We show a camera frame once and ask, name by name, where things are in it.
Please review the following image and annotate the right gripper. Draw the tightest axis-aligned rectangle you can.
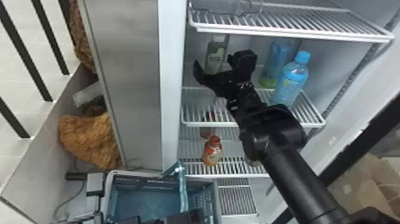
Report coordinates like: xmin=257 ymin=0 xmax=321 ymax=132
xmin=192 ymin=53 xmax=240 ymax=99

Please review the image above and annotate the blue bottle with green label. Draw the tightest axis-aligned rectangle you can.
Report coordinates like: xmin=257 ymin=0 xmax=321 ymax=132
xmin=258 ymin=37 xmax=295 ymax=90

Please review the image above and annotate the clear box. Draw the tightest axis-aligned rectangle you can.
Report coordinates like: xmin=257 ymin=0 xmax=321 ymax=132
xmin=190 ymin=0 xmax=264 ymax=17

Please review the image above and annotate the white fridge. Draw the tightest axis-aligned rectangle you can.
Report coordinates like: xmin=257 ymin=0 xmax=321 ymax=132
xmin=76 ymin=0 xmax=400 ymax=222

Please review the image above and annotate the orange bottle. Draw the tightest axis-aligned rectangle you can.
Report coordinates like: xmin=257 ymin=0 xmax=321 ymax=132
xmin=201 ymin=134 xmax=224 ymax=167

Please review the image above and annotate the brown fluffy towel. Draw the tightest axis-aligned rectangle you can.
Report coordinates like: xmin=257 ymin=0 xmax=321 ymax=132
xmin=67 ymin=0 xmax=98 ymax=75
xmin=57 ymin=105 xmax=123 ymax=172

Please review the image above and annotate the blue basket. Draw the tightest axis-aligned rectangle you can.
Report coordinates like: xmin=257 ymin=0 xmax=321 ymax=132
xmin=99 ymin=160 xmax=223 ymax=224

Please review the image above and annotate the cardboard box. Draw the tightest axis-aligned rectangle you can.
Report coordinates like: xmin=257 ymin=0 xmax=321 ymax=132
xmin=326 ymin=153 xmax=400 ymax=220

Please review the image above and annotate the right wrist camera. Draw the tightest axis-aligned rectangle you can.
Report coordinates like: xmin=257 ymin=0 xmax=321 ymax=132
xmin=232 ymin=49 xmax=259 ymax=84

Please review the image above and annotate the grey cable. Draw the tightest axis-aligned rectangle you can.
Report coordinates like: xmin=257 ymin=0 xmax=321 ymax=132
xmin=51 ymin=179 xmax=89 ymax=222

